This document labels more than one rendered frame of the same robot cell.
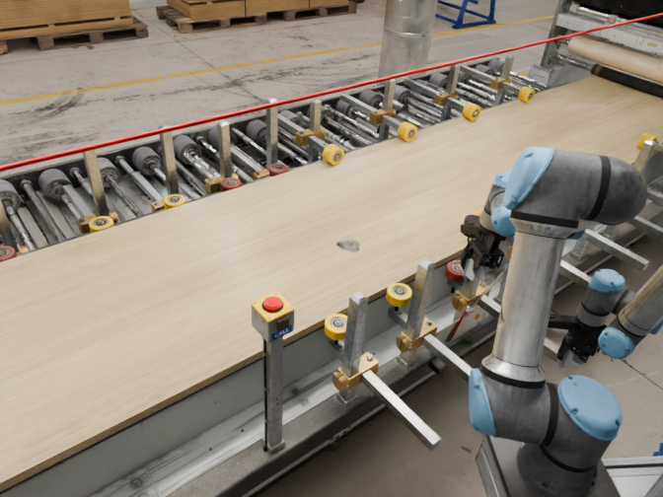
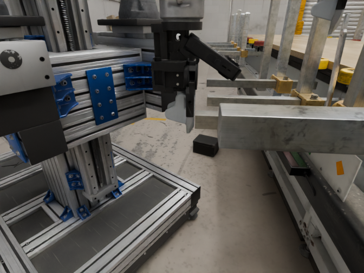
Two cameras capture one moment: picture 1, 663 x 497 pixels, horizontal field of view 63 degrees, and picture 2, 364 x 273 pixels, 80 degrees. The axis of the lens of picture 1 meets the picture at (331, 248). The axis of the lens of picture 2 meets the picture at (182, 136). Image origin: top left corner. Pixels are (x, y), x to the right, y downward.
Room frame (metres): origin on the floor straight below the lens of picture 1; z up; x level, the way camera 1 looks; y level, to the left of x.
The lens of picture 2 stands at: (1.42, -1.02, 1.02)
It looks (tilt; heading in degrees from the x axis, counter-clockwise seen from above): 27 degrees down; 136
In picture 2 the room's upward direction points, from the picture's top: straight up
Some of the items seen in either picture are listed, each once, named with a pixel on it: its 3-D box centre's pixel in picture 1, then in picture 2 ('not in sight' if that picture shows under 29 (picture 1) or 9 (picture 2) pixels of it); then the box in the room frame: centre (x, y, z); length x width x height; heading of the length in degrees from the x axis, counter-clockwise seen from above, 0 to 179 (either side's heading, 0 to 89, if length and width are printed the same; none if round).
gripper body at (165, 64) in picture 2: (584, 335); (177, 58); (1.11, -0.73, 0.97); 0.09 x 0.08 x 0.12; 41
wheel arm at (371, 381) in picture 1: (379, 390); (259, 84); (1.00, -0.17, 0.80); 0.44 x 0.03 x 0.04; 41
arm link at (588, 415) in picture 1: (577, 418); not in sight; (0.64, -0.48, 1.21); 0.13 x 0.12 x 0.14; 82
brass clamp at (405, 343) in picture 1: (415, 335); (304, 101); (1.21, -0.29, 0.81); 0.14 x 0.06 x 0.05; 131
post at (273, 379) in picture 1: (272, 392); (267, 45); (0.86, 0.12, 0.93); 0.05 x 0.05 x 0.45; 41
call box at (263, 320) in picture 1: (272, 318); not in sight; (0.86, 0.12, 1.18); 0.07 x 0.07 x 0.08; 41
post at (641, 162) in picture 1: (627, 193); not in sight; (2.01, -1.21, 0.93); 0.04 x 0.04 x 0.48; 41
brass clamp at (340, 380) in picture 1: (355, 372); (280, 83); (1.05, -0.10, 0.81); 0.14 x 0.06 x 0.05; 131
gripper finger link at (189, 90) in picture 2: not in sight; (189, 93); (1.14, -0.73, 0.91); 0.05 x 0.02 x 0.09; 131
